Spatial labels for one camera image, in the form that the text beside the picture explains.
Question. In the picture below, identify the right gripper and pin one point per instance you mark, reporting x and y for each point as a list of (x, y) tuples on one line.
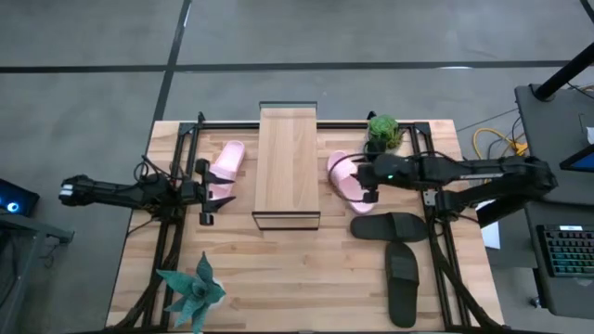
[(369, 174)]

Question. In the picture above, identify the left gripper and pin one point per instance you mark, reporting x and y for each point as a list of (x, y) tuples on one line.
[(191, 192)]

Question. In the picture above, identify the pink slide sandal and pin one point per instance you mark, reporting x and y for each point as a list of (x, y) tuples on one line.
[(341, 178), (229, 160)]

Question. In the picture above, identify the black slide sandal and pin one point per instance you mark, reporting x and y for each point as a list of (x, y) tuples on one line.
[(401, 287), (390, 227)]

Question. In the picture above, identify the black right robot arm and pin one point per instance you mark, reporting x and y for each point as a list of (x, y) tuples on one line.
[(487, 169)]

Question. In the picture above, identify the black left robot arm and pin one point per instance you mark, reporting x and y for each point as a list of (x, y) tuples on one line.
[(107, 192)]

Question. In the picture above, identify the green succulent in patterned pot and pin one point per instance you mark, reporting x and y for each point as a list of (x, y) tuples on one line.
[(383, 130)]

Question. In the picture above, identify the teal artificial agave plant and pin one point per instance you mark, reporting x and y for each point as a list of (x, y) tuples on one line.
[(197, 292)]

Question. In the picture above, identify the black pole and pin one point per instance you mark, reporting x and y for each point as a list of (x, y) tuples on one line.
[(499, 213), (564, 72)]

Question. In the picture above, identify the white paper sheet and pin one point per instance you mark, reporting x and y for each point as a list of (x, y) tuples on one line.
[(491, 236)]

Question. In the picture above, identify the grey desk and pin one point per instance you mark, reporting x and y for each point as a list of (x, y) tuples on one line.
[(547, 139), (566, 297)]

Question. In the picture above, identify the computer case with blue light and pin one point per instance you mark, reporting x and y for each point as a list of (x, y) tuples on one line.
[(18, 199)]

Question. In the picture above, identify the blue lit screen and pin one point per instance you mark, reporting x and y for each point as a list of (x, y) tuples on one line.
[(582, 162)]

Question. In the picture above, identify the backlit computer keyboard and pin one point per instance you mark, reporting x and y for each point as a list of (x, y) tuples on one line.
[(568, 253)]

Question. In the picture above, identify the grey metal cart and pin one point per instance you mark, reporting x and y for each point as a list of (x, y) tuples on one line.
[(18, 278)]

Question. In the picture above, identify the black aluminium table frame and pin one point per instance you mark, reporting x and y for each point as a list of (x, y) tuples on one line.
[(341, 125)]

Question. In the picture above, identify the wooden shelf with black frame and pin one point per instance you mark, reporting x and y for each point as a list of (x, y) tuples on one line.
[(287, 162)]

